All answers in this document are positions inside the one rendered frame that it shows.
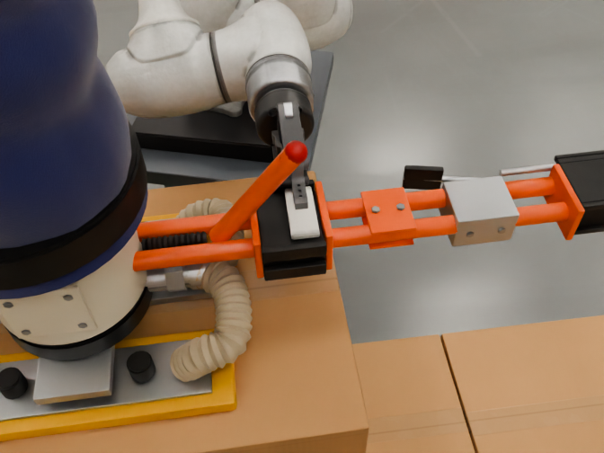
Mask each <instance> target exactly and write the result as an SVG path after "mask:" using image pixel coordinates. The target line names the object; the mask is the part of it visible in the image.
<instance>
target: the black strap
mask: <svg viewBox="0 0 604 453"><path fill-rule="evenodd" d="M128 123H129V121H128ZM129 134H130V143H131V154H132V155H131V160H130V165H129V172H128V177H127V180H126V182H125V184H124V185H123V187H122V189H121V191H120V194H119V195H118V196H117V197H116V198H115V199H114V200H113V201H112V202H111V203H110V204H109V205H108V206H107V207H105V208H104V209H103V210H102V211H101V212H99V213H98V214H97V215H96V216H95V217H94V218H92V219H91V220H89V221H88V222H87V223H85V224H84V225H82V226H80V227H79V228H78V229H77V230H75V231H72V232H69V233H66V234H64V235H60V236H58V237H54V238H50V239H47V240H43V241H40V242H37V243H33V244H27V245H23V246H20V247H13V248H2V249H0V290H8V289H20V288H26V287H30V286H35V285H38V284H41V283H44V282H47V281H50V280H54V279H57V278H59V277H61V276H64V275H66V274H68V273H70V272H72V271H75V270H77V269H79V268H81V267H82V266H84V265H86V264H87V263H88V262H91V261H92V260H94V259H95V258H96V257H98V256H99V255H101V254H102V253H104V252H105V251H106V250H108V249H109V248H110V247H111V246H112V245H113V244H114V243H115V242H116V241H117V240H118V239H120V238H121V237H122V236H123V234H124V233H125V232H126V231H127V229H128V228H129V226H130V225H131V224H132V223H133V221H134V219H135V218H136V216H137V214H138V212H139V211H140V209H141V206H142V204H143V201H144V198H145V196H146V191H147V168H146V165H145V161H144V158H143V155H142V152H141V148H140V145H139V142H138V137H137V134H136V131H135V130H134V129H133V128H132V126H131V124H130V123H129Z"/></svg>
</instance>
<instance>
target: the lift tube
mask: <svg viewBox="0 0 604 453"><path fill-rule="evenodd" d="M97 48H98V25H97V12H96V9H95V6H94V3H93V0H0V249H2V248H13V247H20V246H23V245H27V244H33V243H37V242H40V241H43V240H47V239H50V238H54V237H58V236H60V235H64V234H66V233H69V232H72V231H75V230H77V229H78V228H79V227H81V226H82V225H84V224H85V223H87V222H88V221H89V220H91V219H92V218H94V217H95V216H96V215H97V214H98V213H99V212H101V211H102V210H103V209H104V208H105V207H107V206H108V205H109V204H110V203H111V202H112V201H113V200H114V199H115V198H116V197H117V196H118V195H119V194H120V191H121V189H122V187H123V185H124V184H125V182H126V180H127V177H128V172H129V165H130V160H131V155H132V154H131V143H130V134H129V123H128V118H127V115H126V112H125V109H124V106H123V104H122V101H121V99H120V97H119V95H118V93H117V91H116V89H115V86H114V85H113V83H112V81H111V79H110V77H109V75H108V73H107V71H106V69H105V67H104V66H103V64H102V62H101V61H100V59H99V58H98V57H97ZM147 196H148V191H146V196H145V198H144V201H143V204H142V206H141V209H140V211H139V212H138V214H137V216H136V218H135V219H134V221H133V223H132V224H131V225H130V226H129V228H128V229H127V231H126V232H125V233H124V234H123V236H122V237H121V238H120V239H118V240H117V241H116V242H115V243H114V244H113V245H112V246H111V247H110V248H109V249H108V250H106V251H105V252H104V253H102V254H101V255H99V256H98V257H96V258H95V259H94V260H92V261H91V262H88V263H87V264H86V265H84V266H82V267H81V268H79V269H77V270H75V271H72V272H70V273H68V274H66V275H64V276H61V277H59V278H57V279H54V280H50V281H47V282H44V283H41V284H38V285H35V286H30V287H26V288H20V289H8V290H0V299H13V298H27V297H32V296H38V295H41V294H44V293H48V292H50V291H53V290H57V289H61V288H64V287H65V286H67V285H70V284H72V283H74V282H77V281H79V280H80V279H82V278H84V277H86V276H87V275H89V274H91V273H93V272H94V271H96V270H98V269H99V268H101V267H102V266H103V265H104V264H105V263H106V262H108V261H109V260H111V259H112V258H113V257H114V256H115V255H116V254H117V253H118V252H119V251H120V250H121V249H122V248H123V247H124V246H125V245H126V243H127V242H128V241H129V239H130V238H131V237H132V236H133V235H134V234H135V232H136V230H137V228H138V226H139V224H140V222H141V220H142V218H143V216H144V213H145V210H146V207H147Z"/></svg>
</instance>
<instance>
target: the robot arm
mask: <svg viewBox="0 0 604 453"><path fill-rule="evenodd" d="M352 16H353V5H352V0H138V22H137V24H136V25H135V27H134V28H133V29H132V30H131V31H130V32H129V44H128V46H127V48H126V49H122V50H119V51H118V52H116V53H115V54H114V55H113V56H112V58H111V59H110V60H109V62H108V63H107V65H106V67H105V69H106V71H107V73H108V75H109V77H110V79H111V81H112V83H113V85H114V86H115V89H116V91H117V93H118V95H119V97H120V99H121V101H122V104H123V106H124V109H125V112H126V113H127V114H131V115H134V116H137V117H141V118H149V119H160V118H171V117H177V116H183V115H188V114H193V113H197V112H201V111H213V112H218V113H223V114H226V115H227V116H230V117H238V116H240V115H241V114H242V111H243V106H244V103H245V101H247V102H248V110H249V113H250V115H251V117H252V118H253V120H254V121H255V125H256V131H257V134H258V136H259V138H260V139H261V140H262V141H263V142H264V143H265V144H267V145H269V146H271V147H272V153H273V159H275V158H276V157H277V156H278V155H279V154H280V152H281V151H282V150H283V149H284V148H285V146H286V145H287V144H288V143H289V142H290V141H293V140H298V141H301V142H302V143H304V144H305V141H306V140H307V139H308V138H309V137H310V135H311V134H312V132H313V129H314V125H315V121H314V116H313V111H314V110H315V109H314V96H315V95H314V94H313V86H312V79H311V75H310V74H311V69H312V59H311V52H310V51H313V50H317V49H321V48H323V47H325V46H328V45H330V44H332V43H333V42H335V41H337V40H338V39H339V38H340V37H342V36H343V35H344V34H345V33H346V31H347V30H348V29H349V28H350V26H351V21H352ZM308 166H309V162H308V161H307V158H306V160H305V161H304V162H303V163H301V164H300V165H299V166H298V167H297V169H296V170H295V171H294V172H293V173H292V174H291V175H290V176H289V177H288V178H287V179H286V180H285V181H284V182H283V183H282V184H281V186H280V187H292V188H288V189H286V190H285V197H286V203H287V210H288V216H289V227H290V233H291V239H293V240H296V239H305V238H314V237H319V236H320V232H319V226H318V222H317V217H316V212H315V203H314V198H313V193H312V188H311V187H310V186H308V187H306V185H308V183H309V177H308V175H307V170H308Z"/></svg>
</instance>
